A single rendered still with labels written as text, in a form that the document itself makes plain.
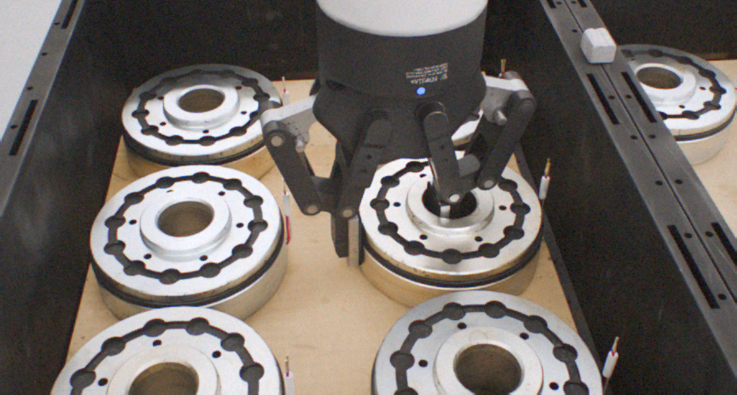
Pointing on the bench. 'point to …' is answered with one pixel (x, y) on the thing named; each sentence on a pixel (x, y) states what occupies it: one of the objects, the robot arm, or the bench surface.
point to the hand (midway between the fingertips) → (394, 226)
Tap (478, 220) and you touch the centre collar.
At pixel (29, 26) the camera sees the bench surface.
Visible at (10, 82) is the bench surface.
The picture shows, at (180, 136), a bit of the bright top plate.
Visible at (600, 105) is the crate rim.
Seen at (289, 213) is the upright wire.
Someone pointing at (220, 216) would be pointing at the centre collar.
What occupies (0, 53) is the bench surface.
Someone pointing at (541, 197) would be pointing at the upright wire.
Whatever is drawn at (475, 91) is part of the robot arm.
